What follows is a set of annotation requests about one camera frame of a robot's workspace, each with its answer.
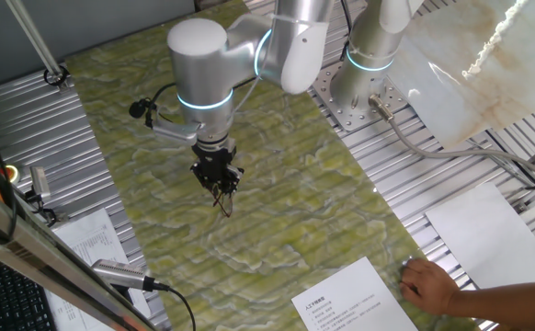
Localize black keyboard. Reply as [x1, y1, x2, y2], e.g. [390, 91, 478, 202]
[0, 250, 60, 331]

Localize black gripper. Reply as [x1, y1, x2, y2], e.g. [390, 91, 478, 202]
[189, 141, 245, 195]

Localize thin aluminium pole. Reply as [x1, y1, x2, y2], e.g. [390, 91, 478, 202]
[5, 0, 69, 88]

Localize person's hand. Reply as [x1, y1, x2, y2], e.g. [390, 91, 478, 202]
[398, 257, 461, 317]

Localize small silver camera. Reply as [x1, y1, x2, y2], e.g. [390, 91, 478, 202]
[28, 165, 52, 200]

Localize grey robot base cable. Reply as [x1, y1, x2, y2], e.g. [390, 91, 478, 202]
[368, 94, 535, 203]

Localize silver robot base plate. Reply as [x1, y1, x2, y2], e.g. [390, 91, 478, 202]
[307, 62, 409, 133]

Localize small black camera stand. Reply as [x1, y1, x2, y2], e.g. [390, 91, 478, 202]
[21, 186, 60, 227]

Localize white marble pattern sheet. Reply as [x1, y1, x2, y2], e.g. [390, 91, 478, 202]
[386, 0, 535, 151]

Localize red frame glasses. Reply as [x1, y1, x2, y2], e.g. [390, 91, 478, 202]
[210, 183, 234, 219]

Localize black ring clamp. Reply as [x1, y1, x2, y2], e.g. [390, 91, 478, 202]
[42, 65, 71, 88]

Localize aluminium frame beam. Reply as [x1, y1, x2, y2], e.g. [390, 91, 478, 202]
[0, 177, 158, 331]

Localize instruction paper sheet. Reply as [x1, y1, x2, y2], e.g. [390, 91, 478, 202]
[290, 256, 418, 331]

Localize red emergency stop button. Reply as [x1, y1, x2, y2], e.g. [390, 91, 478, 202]
[1, 164, 20, 185]

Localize green marble pattern mat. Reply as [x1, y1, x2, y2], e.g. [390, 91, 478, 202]
[63, 0, 480, 331]

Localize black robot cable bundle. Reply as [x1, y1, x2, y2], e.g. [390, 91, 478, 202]
[338, 0, 357, 62]
[128, 75, 257, 130]

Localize blank white paper sheet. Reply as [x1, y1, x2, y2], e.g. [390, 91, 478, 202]
[425, 182, 535, 291]

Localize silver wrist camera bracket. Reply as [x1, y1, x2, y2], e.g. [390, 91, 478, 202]
[151, 119, 203, 147]

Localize black camera cable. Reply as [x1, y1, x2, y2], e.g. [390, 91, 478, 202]
[152, 280, 198, 331]

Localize printed table paper sheet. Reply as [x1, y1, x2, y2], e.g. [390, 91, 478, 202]
[44, 207, 152, 331]

